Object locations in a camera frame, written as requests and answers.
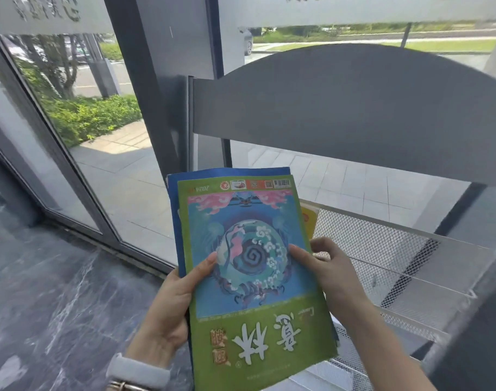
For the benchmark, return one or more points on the person's left hand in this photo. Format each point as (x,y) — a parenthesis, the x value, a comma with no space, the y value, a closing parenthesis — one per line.
(166,309)

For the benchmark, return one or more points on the person's right hand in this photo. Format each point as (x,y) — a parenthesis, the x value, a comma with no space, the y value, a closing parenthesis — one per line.
(337,276)

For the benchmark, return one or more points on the person's left thumb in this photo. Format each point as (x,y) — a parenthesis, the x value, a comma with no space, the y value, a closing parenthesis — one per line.
(201,270)

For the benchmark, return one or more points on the person's right thumb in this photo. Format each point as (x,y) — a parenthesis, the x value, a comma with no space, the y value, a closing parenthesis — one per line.
(307,260)

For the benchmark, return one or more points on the blue magazine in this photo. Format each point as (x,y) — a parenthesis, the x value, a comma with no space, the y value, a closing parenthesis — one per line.
(174,223)

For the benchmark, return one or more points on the green illustrated magazine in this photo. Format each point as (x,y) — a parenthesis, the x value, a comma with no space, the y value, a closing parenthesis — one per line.
(252,289)

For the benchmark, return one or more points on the person's right forearm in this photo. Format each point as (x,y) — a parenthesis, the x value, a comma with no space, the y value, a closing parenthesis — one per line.
(384,354)

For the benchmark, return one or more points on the yellow magazine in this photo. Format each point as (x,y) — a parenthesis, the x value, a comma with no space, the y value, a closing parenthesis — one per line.
(308,221)

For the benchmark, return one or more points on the white wristband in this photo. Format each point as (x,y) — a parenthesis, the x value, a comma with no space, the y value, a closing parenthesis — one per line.
(136,372)

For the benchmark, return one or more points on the grey metal rack header panel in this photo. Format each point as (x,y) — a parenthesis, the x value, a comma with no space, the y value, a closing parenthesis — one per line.
(345,105)

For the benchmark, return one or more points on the green shrubs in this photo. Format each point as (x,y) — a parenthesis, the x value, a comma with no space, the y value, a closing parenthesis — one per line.
(89,113)

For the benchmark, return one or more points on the parked car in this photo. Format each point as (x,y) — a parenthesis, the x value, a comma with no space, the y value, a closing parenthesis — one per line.
(247,42)

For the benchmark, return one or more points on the dark door frame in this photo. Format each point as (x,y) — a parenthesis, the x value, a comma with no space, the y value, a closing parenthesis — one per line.
(109,118)

